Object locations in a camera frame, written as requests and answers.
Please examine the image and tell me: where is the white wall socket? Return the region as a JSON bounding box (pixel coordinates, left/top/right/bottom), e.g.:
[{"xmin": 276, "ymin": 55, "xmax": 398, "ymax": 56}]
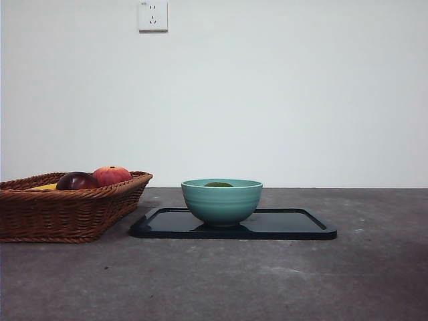
[{"xmin": 138, "ymin": 0, "xmax": 169, "ymax": 33}]

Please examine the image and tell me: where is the teal ceramic bowl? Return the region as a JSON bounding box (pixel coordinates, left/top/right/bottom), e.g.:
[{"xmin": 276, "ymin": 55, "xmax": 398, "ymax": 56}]
[{"xmin": 181, "ymin": 179, "xmax": 264, "ymax": 228}]

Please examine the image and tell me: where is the dark rectangular tray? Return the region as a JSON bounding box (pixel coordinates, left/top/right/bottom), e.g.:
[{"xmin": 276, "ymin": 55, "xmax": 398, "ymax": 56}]
[{"xmin": 129, "ymin": 207, "xmax": 338, "ymax": 240}]

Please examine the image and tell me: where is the red apple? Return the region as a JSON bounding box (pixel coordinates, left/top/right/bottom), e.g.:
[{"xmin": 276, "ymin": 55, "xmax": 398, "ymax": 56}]
[{"xmin": 92, "ymin": 165, "xmax": 133, "ymax": 187}]

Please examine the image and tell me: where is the brown wicker basket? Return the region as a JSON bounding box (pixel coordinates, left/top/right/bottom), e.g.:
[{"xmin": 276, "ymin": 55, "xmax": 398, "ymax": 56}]
[{"xmin": 0, "ymin": 171, "xmax": 154, "ymax": 244}]

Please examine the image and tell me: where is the dark red plum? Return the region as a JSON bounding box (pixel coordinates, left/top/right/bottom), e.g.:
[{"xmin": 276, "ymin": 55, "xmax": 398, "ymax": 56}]
[{"xmin": 56, "ymin": 171, "xmax": 100, "ymax": 191}]

